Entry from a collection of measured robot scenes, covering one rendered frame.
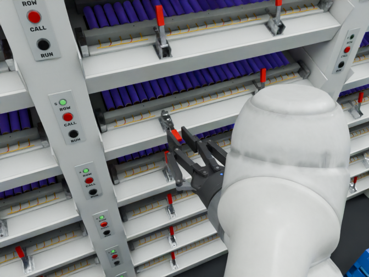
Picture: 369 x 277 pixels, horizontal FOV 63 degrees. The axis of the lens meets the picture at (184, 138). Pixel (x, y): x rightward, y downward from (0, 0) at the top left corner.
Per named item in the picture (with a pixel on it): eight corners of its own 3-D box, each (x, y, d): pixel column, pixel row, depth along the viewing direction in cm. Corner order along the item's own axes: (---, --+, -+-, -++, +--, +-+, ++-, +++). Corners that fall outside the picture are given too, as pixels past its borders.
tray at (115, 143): (310, 101, 88) (328, 79, 80) (105, 161, 70) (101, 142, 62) (275, 52, 96) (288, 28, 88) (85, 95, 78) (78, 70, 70)
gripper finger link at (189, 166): (211, 188, 54) (204, 192, 53) (178, 159, 62) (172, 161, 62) (210, 172, 52) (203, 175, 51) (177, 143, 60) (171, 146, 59)
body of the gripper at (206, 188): (207, 226, 49) (184, 192, 56) (250, 209, 52) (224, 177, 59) (205, 192, 45) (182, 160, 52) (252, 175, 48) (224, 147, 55)
